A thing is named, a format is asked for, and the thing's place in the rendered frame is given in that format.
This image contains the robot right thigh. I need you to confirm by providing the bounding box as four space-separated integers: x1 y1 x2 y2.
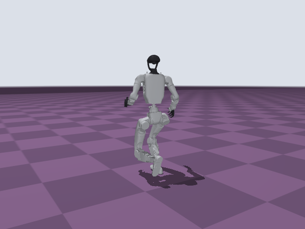
147 113 170 145

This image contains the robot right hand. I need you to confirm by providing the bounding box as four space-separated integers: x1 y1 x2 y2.
168 110 174 118

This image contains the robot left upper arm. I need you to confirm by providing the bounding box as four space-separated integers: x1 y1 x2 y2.
130 74 145 100

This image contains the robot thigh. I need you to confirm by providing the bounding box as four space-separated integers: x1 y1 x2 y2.
147 113 170 145
134 117 150 152

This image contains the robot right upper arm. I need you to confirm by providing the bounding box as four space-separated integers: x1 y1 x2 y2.
164 75 179 101

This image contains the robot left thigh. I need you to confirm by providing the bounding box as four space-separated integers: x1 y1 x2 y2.
134 117 150 152

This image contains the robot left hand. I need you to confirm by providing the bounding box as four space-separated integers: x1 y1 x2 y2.
124 97 129 107

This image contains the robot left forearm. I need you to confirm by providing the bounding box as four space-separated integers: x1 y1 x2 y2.
128 93 135 105

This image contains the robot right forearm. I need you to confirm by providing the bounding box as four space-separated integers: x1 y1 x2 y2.
168 99 179 112

